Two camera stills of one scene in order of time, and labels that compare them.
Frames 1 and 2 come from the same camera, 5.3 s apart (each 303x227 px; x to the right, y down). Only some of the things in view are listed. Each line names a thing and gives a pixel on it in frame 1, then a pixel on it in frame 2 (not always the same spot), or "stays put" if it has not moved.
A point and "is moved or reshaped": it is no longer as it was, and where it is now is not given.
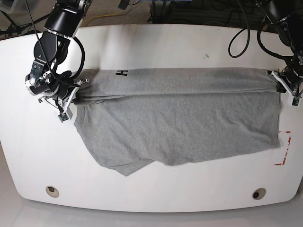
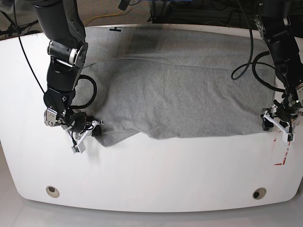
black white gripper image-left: [55, 89] → [77, 125]
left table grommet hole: [52, 191] stays put
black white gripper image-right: [289, 80] → [283, 113]
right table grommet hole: [259, 193] stays put
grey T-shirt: [126, 117] is moved or reshaped
